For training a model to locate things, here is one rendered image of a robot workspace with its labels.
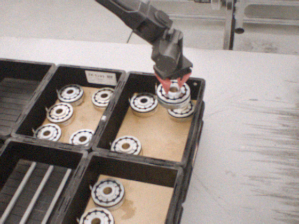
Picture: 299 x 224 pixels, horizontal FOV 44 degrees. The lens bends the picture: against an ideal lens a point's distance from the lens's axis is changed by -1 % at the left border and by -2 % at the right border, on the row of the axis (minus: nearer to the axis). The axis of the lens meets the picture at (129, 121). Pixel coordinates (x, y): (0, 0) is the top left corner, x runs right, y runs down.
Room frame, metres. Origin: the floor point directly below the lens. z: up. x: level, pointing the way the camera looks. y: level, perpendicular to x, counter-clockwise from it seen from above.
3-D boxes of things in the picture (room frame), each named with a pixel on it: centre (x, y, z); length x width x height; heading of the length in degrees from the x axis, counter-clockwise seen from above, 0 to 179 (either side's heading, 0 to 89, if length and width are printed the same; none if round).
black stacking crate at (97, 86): (1.02, 0.19, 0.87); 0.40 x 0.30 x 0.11; 156
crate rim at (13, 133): (1.02, 0.19, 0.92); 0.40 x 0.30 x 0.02; 156
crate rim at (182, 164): (0.89, -0.08, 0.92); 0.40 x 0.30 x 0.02; 156
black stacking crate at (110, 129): (0.89, -0.08, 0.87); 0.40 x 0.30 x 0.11; 156
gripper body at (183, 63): (0.86, -0.15, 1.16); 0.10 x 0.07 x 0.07; 112
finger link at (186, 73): (0.86, -0.16, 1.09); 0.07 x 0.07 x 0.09; 22
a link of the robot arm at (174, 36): (0.85, -0.15, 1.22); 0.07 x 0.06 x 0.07; 158
